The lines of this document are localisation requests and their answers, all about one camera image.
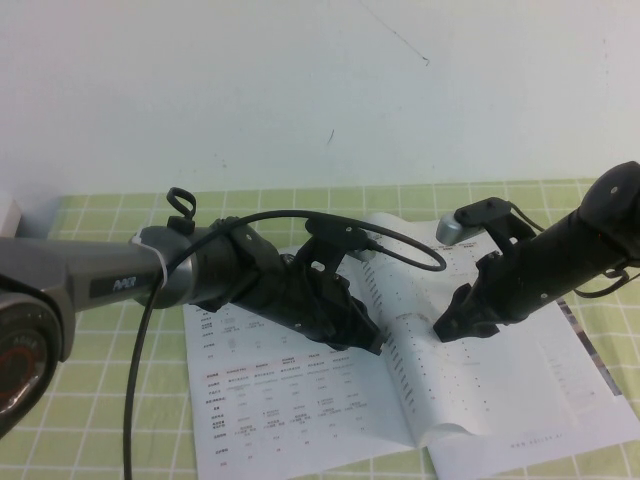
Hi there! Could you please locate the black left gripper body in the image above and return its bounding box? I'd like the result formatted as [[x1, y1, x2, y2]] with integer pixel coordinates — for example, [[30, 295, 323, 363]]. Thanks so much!
[[227, 224, 364, 351]]

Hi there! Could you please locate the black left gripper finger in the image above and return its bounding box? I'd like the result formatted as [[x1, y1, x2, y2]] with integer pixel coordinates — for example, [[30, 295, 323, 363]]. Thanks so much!
[[327, 324, 383, 357], [345, 298, 389, 346]]

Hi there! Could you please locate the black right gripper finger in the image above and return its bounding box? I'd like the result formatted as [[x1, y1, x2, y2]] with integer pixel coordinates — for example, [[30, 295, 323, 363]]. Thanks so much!
[[432, 314, 501, 343], [435, 292, 474, 326]]

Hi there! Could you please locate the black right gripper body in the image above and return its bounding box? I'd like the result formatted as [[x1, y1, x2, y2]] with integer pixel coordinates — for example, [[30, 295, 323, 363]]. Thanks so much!
[[449, 247, 534, 334]]

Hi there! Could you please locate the white printed booklet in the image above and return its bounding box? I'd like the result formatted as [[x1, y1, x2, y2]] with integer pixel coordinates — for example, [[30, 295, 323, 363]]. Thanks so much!
[[182, 210, 634, 480]]

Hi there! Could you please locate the white zip tie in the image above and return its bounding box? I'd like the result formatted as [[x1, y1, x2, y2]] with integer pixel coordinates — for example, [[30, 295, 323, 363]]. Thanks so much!
[[128, 233, 171, 285]]

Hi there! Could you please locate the green white checked tablecloth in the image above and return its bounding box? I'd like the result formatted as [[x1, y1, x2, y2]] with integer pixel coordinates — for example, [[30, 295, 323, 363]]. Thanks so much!
[[0, 177, 640, 480]]

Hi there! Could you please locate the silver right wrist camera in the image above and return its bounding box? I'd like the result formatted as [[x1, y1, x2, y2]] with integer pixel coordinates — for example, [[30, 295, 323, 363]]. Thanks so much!
[[435, 213, 485, 247]]

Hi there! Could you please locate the black right camera mount bracket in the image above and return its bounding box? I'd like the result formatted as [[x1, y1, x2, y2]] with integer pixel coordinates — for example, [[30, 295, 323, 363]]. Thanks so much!
[[453, 197, 537, 254]]

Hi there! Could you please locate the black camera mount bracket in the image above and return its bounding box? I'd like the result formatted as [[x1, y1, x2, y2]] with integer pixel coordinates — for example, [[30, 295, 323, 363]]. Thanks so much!
[[453, 197, 537, 254], [293, 212, 367, 281]]

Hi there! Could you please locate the black left camera mount bracket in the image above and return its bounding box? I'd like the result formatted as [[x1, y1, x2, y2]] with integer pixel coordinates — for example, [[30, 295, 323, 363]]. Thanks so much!
[[293, 212, 367, 281]]

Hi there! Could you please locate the thin black right camera cable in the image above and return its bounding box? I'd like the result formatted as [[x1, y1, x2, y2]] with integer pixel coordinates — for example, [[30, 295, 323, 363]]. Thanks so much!
[[508, 201, 632, 300]]

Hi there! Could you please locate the short black looped arm cable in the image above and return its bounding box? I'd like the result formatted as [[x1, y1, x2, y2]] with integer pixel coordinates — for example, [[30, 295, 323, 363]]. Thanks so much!
[[164, 187, 197, 237]]

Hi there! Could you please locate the long black left camera cable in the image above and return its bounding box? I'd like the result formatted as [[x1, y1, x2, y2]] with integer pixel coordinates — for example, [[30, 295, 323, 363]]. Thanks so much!
[[124, 209, 447, 480]]

